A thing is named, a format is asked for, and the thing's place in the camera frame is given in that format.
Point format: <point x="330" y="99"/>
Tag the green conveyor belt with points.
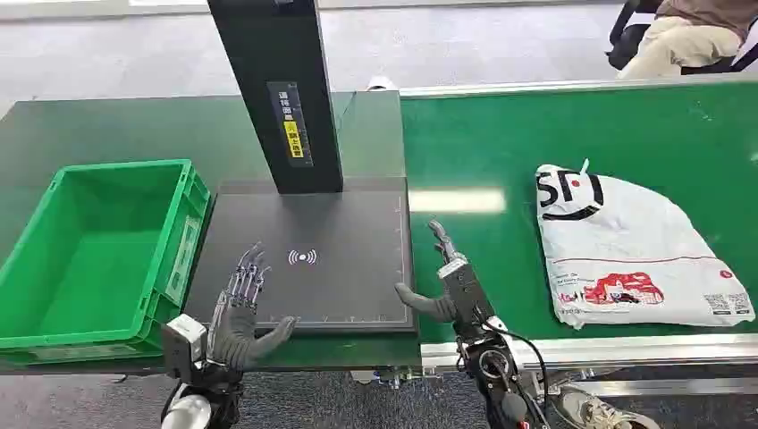
<point x="474" y="142"/>

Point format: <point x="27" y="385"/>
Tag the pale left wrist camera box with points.
<point x="182" y="344"/>

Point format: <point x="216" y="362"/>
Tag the person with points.
<point x="687" y="38"/>

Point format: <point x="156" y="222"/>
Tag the aluminium conveyor frame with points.
<point x="622" y="349"/>

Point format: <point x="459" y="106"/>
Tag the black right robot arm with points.
<point x="497" y="379"/>

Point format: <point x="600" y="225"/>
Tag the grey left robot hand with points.
<point x="234" y="334"/>

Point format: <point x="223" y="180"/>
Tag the white sneaker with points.
<point x="592" y="408"/>

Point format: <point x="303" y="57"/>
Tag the black and yellow warning label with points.
<point x="291" y="127"/>

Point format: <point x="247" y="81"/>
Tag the black office chair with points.
<point x="625" y="41"/>

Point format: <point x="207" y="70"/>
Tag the black scanner base plate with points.
<point x="355" y="237"/>

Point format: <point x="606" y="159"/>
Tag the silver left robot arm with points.
<point x="195" y="408"/>

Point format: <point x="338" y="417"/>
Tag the green plastic crate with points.
<point x="89" y="266"/>

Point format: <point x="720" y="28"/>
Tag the white printed parcel bag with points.
<point x="628" y="248"/>

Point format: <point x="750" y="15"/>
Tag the black scanner column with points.
<point x="254" y="59"/>

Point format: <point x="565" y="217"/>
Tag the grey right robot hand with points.
<point x="468" y="293"/>

